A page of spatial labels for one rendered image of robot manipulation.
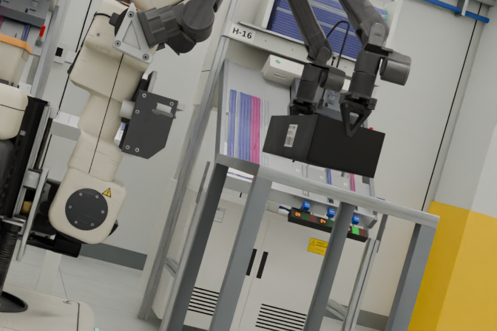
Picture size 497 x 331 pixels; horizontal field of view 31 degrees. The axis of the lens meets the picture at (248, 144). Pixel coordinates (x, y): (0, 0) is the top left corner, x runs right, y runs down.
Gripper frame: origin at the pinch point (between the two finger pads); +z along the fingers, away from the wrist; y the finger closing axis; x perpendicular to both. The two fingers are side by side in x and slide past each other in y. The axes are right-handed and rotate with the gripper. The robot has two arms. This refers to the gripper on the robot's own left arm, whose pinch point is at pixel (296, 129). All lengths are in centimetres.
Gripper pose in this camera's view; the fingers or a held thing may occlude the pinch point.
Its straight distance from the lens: 273.0
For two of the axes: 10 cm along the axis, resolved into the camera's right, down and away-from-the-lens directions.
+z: -2.6, 9.6, -0.1
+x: -9.5, -2.6, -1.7
